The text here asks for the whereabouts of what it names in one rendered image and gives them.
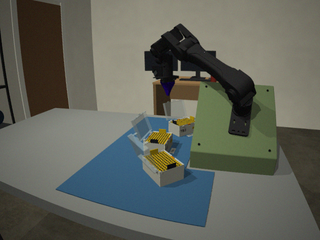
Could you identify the blue flat mat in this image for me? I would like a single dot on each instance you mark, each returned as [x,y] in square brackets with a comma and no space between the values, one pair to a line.
[115,178]

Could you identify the yellow pipette tip rack insert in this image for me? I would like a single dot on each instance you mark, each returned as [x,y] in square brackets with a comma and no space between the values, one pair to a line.
[163,161]
[184,121]
[159,137]

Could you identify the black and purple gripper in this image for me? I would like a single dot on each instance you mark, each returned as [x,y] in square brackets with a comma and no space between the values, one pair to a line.
[166,79]

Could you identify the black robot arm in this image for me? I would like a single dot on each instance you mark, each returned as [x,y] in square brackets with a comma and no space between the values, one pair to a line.
[238,86]

